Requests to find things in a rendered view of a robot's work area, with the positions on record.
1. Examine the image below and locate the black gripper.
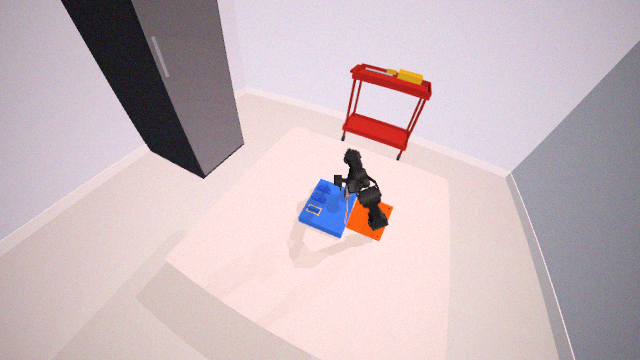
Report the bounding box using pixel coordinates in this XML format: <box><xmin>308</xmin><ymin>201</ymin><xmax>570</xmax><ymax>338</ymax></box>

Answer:
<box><xmin>334</xmin><ymin>171</ymin><xmax>370</xmax><ymax>191</ymax></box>

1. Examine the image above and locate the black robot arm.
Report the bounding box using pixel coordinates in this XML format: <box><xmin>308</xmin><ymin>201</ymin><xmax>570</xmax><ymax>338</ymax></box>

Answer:
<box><xmin>343</xmin><ymin>147</ymin><xmax>389</xmax><ymax>231</ymax></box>

